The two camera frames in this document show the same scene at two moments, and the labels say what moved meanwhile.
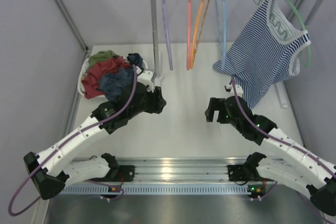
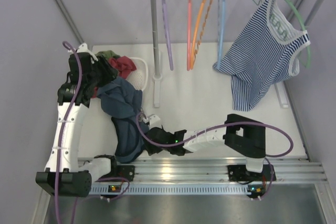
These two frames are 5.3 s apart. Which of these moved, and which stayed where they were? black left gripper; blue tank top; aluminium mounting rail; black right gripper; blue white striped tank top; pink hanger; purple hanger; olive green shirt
Moved: black left gripper; blue tank top; black right gripper
Stayed: purple hanger; aluminium mounting rail; pink hanger; olive green shirt; blue white striped tank top
